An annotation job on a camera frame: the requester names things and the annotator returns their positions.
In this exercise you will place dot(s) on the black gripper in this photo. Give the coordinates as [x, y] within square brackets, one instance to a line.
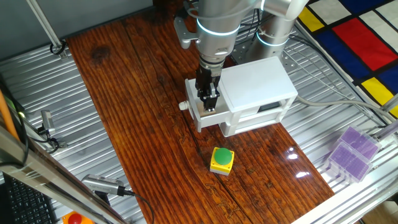
[206, 77]

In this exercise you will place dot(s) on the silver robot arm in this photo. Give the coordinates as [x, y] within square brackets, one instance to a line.
[217, 18]

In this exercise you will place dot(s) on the white plastic drawer cabinet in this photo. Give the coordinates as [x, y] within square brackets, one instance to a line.
[255, 81]

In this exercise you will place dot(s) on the green push button yellow box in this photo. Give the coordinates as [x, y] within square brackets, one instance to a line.
[222, 158]

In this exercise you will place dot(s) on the purple pipette tip box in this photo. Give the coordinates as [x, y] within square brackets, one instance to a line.
[348, 161]
[360, 143]

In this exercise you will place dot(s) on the colourful checked cloth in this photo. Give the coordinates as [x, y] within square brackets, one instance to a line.
[357, 40]

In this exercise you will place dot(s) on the red stop button orange box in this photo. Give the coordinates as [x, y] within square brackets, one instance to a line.
[74, 218]

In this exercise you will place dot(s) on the thin grey diagonal strut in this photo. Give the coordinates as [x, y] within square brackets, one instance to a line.
[43, 21]

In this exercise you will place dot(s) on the orange rod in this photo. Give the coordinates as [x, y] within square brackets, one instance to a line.
[6, 115]

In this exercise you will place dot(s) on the black keyboard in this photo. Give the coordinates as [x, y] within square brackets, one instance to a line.
[28, 205]

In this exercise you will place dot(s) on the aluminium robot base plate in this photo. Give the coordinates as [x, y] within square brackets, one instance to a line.
[245, 54]

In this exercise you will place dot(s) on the ribbed silver camera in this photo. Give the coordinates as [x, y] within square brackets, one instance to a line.
[102, 184]

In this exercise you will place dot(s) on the grey camera on stand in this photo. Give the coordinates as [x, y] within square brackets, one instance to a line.
[47, 121]

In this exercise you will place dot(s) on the aluminium profile rail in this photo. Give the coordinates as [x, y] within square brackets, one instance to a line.
[351, 199]

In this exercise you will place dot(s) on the steel frame beam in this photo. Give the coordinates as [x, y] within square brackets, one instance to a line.
[31, 168]

